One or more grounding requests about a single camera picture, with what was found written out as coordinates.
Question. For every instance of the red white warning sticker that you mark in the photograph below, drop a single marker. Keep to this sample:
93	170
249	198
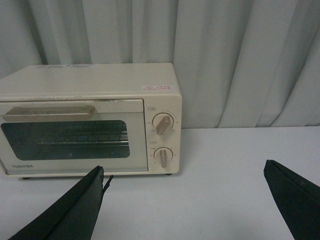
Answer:
157	87

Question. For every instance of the lower beige timer knob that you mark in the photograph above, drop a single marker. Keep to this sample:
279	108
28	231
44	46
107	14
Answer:
163	155

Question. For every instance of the cream glass oven door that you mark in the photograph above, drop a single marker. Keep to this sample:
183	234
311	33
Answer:
36	159

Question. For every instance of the cream Toshiba toaster oven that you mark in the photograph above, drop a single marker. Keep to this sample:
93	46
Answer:
124	81

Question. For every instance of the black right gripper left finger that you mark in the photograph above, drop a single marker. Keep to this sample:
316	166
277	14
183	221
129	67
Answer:
74	215

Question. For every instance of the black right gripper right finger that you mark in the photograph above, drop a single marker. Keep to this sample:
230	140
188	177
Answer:
297	199

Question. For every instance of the white pleated curtain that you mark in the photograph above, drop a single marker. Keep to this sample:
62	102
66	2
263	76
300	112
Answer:
239	63

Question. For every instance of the upper beige temperature knob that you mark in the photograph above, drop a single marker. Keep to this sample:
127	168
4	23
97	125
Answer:
162	123

